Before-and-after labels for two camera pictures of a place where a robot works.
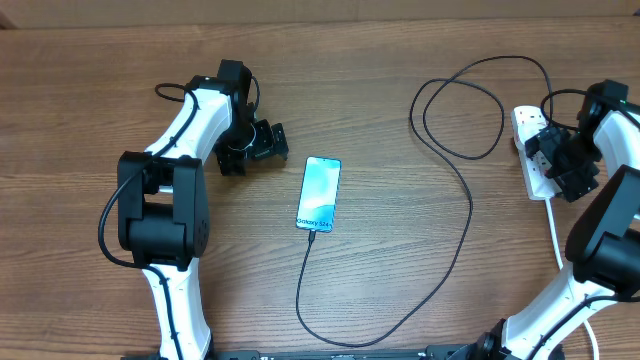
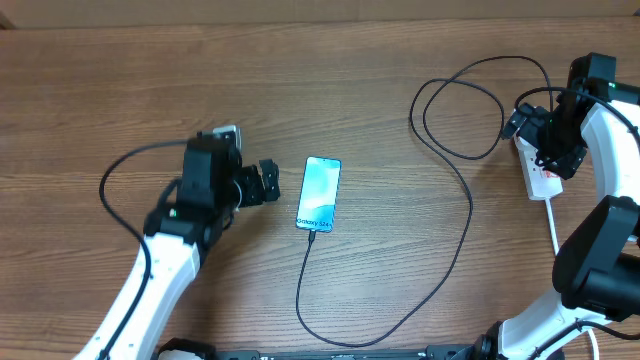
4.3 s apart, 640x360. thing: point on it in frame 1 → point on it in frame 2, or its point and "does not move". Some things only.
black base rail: [430, 353] does not move
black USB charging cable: [443, 155] does not move
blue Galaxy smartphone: [318, 194] does not move
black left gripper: [226, 156] → [254, 193]
